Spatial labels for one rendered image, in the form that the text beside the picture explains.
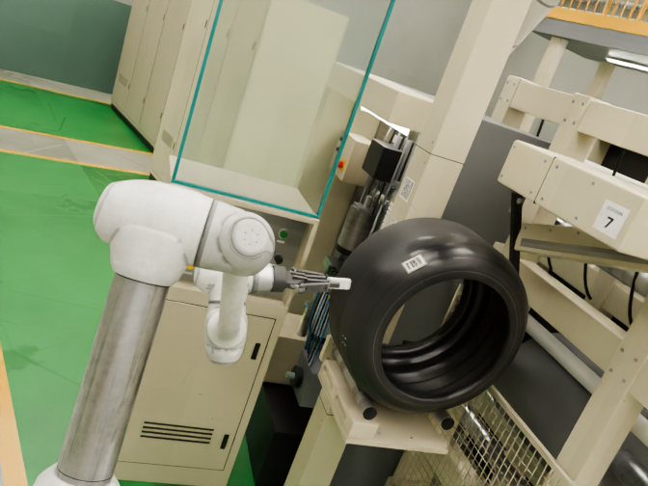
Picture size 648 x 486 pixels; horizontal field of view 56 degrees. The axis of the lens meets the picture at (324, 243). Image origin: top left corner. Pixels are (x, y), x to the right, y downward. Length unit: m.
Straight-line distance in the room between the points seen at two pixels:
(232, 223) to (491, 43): 1.21
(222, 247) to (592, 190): 1.08
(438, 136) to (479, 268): 0.48
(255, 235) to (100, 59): 9.46
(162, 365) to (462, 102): 1.44
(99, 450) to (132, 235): 0.39
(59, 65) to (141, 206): 9.30
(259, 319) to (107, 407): 1.27
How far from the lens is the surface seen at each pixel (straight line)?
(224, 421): 2.61
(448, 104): 2.01
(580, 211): 1.79
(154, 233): 1.08
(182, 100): 6.00
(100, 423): 1.18
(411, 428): 2.14
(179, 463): 2.73
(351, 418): 1.93
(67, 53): 10.34
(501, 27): 2.04
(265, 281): 1.68
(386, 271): 1.72
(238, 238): 1.05
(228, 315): 1.47
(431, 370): 2.20
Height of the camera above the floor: 1.87
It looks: 17 degrees down
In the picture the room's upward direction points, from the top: 20 degrees clockwise
